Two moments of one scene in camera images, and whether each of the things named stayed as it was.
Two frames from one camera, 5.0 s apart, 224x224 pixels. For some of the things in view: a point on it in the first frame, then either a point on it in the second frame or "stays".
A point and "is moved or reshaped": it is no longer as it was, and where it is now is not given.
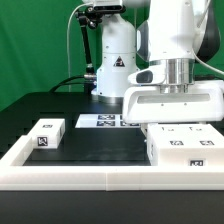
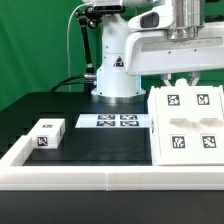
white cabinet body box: (184, 144) stays
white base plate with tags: (88, 121) stays
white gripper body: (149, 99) → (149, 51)
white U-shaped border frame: (14, 175) stays
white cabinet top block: (47, 133) stays
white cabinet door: (202, 136) is moved or reshaped
